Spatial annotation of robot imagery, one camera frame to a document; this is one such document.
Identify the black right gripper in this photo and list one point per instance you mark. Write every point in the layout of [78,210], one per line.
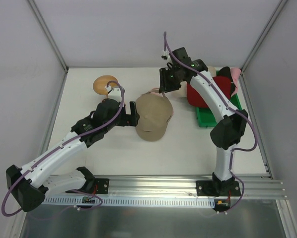
[167,78]

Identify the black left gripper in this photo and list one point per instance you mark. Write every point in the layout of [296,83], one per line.
[127,118]

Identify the khaki sport baseball cap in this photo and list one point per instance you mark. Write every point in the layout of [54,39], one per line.
[153,127]

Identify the red baseball cap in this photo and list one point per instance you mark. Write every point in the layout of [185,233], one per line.
[204,94]

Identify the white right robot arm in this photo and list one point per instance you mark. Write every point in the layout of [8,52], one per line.
[231,122]

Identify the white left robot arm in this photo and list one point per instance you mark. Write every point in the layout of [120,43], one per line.
[35,181]

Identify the wooden hat stand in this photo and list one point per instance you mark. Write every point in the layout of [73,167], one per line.
[101,82]

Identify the black baseball cap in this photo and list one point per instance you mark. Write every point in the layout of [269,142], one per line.
[225,82]

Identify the light pink baseball cap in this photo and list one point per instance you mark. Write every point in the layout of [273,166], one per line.
[235,74]

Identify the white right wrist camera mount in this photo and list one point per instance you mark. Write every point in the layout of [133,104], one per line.
[165,55]

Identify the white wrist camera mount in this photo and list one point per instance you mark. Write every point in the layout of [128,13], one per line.
[165,55]
[115,93]

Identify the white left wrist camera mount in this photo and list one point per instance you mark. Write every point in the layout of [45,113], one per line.
[115,93]

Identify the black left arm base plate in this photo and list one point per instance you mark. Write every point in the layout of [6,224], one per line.
[96,186]

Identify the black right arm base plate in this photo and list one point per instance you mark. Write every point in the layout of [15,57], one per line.
[218,188]

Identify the white slotted cable duct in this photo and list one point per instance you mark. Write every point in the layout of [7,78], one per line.
[130,201]

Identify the left aluminium frame post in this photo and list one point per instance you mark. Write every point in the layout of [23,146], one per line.
[42,23]

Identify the aluminium frame post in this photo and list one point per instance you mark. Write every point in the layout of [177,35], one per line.
[264,33]
[42,23]

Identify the right aluminium frame post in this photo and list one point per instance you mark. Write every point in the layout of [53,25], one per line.
[264,33]

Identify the aluminium mounting rail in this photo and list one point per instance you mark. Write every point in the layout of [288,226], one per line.
[185,187]

